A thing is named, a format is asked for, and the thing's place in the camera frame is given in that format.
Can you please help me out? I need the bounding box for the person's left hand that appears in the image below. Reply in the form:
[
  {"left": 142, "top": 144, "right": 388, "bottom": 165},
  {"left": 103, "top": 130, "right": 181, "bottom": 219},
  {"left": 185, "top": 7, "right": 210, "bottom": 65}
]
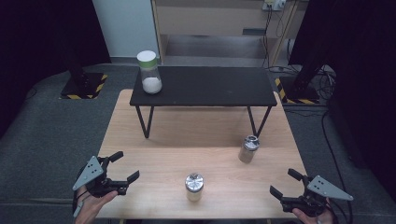
[{"left": 74, "top": 186, "right": 120, "bottom": 224}]

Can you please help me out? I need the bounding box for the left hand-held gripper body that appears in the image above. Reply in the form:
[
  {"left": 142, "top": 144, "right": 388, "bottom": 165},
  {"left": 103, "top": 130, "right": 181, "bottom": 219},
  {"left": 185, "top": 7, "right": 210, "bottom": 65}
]
[{"left": 72, "top": 155, "right": 129, "bottom": 199}]

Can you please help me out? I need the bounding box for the metal-lidded jar of brown spice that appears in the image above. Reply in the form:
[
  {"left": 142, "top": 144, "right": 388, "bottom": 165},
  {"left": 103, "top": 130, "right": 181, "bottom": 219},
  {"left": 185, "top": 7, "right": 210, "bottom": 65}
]
[{"left": 237, "top": 134, "right": 261, "bottom": 164}]

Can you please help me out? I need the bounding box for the black stand with striped base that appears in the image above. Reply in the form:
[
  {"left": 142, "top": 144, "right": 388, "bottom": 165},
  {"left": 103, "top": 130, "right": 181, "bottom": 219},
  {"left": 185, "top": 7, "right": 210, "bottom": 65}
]
[
  {"left": 59, "top": 52, "right": 108, "bottom": 101},
  {"left": 274, "top": 46, "right": 326, "bottom": 105}
]

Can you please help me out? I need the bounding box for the metal-lidded jar of pale powder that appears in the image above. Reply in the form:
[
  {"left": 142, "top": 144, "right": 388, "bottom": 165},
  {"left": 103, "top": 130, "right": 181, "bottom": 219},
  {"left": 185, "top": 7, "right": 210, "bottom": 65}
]
[{"left": 184, "top": 172, "right": 205, "bottom": 203}]

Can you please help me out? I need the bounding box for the tangle of black cables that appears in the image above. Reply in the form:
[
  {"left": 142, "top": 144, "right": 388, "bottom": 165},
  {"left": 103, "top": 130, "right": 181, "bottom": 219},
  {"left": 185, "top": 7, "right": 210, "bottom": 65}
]
[{"left": 317, "top": 66, "right": 338, "bottom": 94}]

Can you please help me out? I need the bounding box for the white wall outlet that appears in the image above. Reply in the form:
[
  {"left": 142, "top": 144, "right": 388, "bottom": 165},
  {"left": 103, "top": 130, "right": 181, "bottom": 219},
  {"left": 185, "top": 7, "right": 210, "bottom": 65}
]
[{"left": 262, "top": 0, "right": 287, "bottom": 12}]

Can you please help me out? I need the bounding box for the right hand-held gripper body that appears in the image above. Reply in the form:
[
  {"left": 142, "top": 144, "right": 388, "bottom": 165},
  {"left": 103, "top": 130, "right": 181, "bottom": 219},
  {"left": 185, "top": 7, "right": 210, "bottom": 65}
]
[{"left": 279, "top": 175, "right": 354, "bottom": 217}]

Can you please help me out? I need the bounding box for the black power cable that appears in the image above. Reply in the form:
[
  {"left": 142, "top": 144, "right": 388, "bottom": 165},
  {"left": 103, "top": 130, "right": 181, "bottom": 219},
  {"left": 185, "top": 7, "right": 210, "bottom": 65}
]
[{"left": 262, "top": 7, "right": 274, "bottom": 69}]

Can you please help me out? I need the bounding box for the person's right hand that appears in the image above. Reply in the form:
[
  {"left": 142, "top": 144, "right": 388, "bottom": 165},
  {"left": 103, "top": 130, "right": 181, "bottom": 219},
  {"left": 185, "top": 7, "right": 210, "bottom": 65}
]
[{"left": 291, "top": 199, "right": 339, "bottom": 224}]

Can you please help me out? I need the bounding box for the green-lidded jar of white powder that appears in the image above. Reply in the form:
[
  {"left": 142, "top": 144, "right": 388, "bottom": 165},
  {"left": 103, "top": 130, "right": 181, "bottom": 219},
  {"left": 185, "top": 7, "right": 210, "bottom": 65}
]
[{"left": 136, "top": 49, "right": 163, "bottom": 95}]

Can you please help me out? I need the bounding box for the grey metal strip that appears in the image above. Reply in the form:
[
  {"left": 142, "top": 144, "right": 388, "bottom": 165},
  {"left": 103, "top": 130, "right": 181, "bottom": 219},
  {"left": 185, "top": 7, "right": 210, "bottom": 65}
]
[{"left": 242, "top": 28, "right": 267, "bottom": 36}]

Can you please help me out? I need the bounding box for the black metal shelf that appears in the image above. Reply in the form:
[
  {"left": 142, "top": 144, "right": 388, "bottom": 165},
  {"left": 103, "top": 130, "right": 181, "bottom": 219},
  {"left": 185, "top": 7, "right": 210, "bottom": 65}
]
[{"left": 129, "top": 65, "right": 278, "bottom": 139}]

